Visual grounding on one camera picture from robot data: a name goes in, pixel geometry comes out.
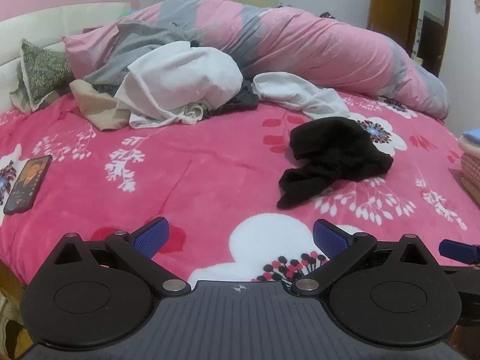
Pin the pink floral blanket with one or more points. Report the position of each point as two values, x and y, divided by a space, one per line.
187 176

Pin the beige folded cloth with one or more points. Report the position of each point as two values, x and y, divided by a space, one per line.
473 186

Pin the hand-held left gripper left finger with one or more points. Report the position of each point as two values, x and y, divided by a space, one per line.
152 234

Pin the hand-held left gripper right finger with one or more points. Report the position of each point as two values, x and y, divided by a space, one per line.
330 237

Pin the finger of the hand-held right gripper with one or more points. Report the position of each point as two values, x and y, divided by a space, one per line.
457 249

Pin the large white shirt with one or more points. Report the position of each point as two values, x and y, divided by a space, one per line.
180 78

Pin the wooden door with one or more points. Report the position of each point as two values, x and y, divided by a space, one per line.
386 0

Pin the small white garment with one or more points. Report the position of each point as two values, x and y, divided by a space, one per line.
292 90

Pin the black t-shirt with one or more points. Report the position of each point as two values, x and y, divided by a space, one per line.
337 150

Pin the dark cloth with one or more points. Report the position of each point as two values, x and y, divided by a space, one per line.
328 15

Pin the black smartphone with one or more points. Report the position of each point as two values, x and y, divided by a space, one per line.
26 183

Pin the beige garment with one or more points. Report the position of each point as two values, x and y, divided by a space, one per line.
97 108

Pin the light grey garment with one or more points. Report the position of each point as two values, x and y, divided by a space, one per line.
142 41

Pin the pink grey duvet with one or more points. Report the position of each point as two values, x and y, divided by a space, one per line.
318 45

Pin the pink white headboard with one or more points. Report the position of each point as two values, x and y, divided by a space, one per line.
56 15

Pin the dark grey garment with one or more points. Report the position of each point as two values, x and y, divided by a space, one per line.
240 101

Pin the green patterned pillow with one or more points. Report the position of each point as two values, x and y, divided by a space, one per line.
41 67

